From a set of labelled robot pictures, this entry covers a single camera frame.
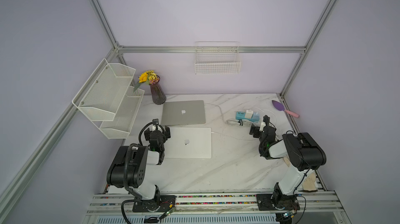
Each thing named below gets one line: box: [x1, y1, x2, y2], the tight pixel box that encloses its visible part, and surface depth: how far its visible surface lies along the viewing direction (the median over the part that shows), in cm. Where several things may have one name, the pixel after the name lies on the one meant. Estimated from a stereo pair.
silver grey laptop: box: [160, 100, 206, 126], surface depth 113 cm
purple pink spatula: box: [271, 100, 300, 119], surface depth 117 cm
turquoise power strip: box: [235, 111, 261, 123], surface depth 106 cm
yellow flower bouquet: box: [133, 69, 160, 93], surface depth 100 cm
